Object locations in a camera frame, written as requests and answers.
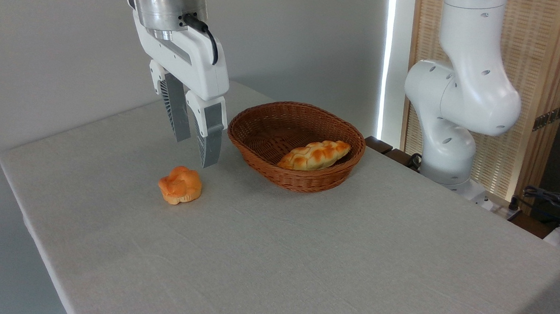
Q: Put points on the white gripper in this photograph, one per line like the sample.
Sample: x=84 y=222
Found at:
x=197 y=65

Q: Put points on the long braided bread loaf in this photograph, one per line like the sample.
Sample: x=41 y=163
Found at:
x=312 y=155

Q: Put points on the round flower-shaped bun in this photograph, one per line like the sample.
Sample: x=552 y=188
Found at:
x=179 y=185

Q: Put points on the brown wicker basket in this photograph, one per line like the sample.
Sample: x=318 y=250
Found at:
x=261 y=136

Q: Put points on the grey tablecloth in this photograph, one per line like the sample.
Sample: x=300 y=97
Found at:
x=302 y=257

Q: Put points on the dark brown wooden bench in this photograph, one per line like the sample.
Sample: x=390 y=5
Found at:
x=379 y=145

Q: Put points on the dark metal screen hinge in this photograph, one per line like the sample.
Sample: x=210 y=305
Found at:
x=549 y=118

